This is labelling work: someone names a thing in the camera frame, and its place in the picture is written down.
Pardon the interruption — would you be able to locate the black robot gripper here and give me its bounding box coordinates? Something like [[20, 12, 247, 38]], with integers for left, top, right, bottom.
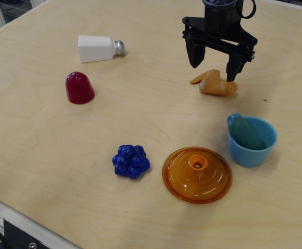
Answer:
[[182, 1, 257, 81]]

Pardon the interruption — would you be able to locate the green toy cucumber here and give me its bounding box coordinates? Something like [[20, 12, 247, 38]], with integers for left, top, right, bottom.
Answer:
[[228, 117, 266, 150]]

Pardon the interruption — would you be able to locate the light blue plastic cup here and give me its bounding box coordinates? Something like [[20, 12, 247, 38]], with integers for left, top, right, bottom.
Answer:
[[227, 113, 278, 167]]

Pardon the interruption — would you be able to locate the tan toy chicken piece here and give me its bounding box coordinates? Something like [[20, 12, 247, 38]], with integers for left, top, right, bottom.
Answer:
[[189, 69, 238, 96]]

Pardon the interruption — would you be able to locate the orange transparent pot lid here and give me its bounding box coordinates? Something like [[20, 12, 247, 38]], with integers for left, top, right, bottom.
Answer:
[[162, 147, 232, 204]]

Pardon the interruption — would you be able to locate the white salt shaker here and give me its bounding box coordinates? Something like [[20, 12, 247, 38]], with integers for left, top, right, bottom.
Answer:
[[78, 35, 125, 63]]

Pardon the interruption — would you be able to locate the blue toy grape bunch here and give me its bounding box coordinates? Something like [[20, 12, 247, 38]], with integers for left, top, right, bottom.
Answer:
[[112, 144, 150, 179]]

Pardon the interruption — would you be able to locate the dark red plastic dome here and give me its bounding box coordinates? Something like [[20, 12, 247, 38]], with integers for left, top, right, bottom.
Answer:
[[65, 72, 95, 104]]

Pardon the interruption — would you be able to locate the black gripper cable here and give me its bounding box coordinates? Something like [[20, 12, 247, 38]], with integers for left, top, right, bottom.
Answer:
[[236, 0, 257, 19]]

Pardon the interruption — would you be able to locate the aluminium table frame rail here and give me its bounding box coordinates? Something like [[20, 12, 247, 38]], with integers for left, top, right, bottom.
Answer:
[[0, 201, 79, 248]]

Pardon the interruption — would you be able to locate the black bracket with screw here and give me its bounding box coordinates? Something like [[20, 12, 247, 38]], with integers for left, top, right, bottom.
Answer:
[[4, 220, 49, 249]]

